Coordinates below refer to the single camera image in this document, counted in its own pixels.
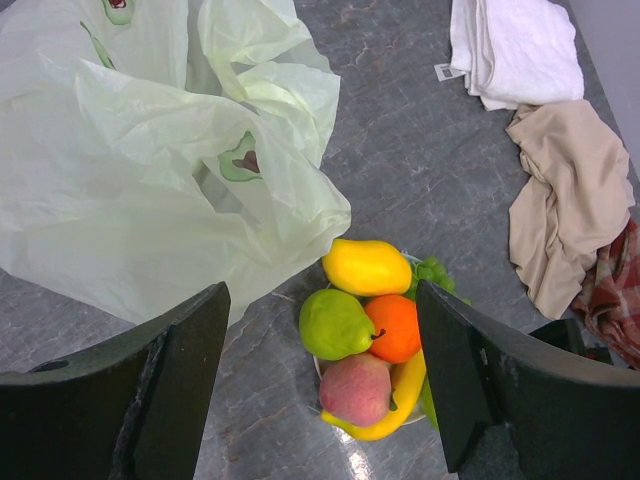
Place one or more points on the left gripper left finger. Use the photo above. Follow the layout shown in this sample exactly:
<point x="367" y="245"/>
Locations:
<point x="131" y="407"/>

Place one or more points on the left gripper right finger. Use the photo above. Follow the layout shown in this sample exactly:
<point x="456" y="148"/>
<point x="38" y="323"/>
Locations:
<point x="569" y="417"/>

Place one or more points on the yellow fake banana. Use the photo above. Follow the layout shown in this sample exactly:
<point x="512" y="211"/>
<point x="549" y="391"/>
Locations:
<point x="410" y="400"/>

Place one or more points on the orange fake fruit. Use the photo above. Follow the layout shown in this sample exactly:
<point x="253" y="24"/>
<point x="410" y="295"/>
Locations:
<point x="395" y="320"/>

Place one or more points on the green fake grapes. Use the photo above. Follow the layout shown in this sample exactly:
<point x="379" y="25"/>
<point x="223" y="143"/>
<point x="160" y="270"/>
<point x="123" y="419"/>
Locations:
<point x="432" y="270"/>

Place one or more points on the pink fake peach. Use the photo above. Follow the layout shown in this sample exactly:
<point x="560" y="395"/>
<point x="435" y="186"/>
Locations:
<point x="357" y="389"/>

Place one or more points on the green fake apple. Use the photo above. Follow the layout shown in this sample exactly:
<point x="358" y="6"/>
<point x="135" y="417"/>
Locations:
<point x="333" y="325"/>

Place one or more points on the yellow fake mango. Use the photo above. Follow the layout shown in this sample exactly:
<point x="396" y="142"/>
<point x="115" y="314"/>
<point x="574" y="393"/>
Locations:
<point x="367" y="268"/>

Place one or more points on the light green plastic bag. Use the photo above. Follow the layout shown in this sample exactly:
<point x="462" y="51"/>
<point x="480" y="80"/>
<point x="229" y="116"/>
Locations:
<point x="151" y="149"/>

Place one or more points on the red plaid cloth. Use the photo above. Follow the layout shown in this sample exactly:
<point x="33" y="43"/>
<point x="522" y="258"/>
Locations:
<point x="608" y="302"/>

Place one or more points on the beige and blue plate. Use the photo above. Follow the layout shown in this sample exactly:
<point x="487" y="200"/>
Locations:
<point x="320" y="365"/>

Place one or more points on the beige crumpled cloth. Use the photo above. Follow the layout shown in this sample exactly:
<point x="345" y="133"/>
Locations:
<point x="577" y="199"/>

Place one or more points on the white folded towel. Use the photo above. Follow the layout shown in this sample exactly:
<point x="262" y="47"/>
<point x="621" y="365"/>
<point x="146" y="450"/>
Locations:
<point x="513" y="52"/>

